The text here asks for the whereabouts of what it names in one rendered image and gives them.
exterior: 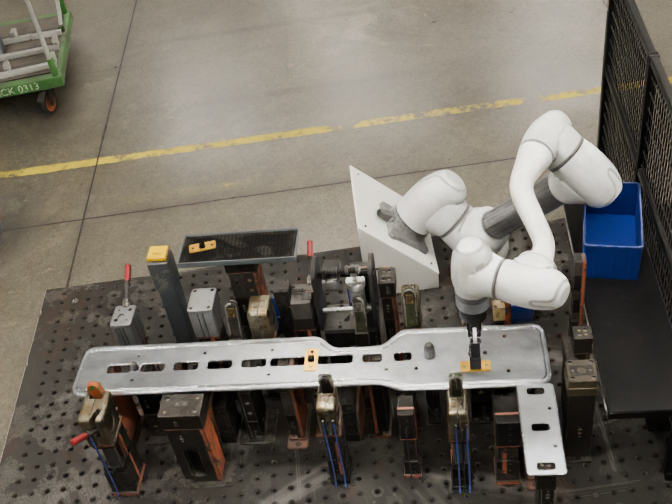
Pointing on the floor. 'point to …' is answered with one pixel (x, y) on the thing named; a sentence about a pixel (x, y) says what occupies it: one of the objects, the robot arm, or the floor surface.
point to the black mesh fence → (654, 72)
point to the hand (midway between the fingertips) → (475, 356)
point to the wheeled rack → (36, 55)
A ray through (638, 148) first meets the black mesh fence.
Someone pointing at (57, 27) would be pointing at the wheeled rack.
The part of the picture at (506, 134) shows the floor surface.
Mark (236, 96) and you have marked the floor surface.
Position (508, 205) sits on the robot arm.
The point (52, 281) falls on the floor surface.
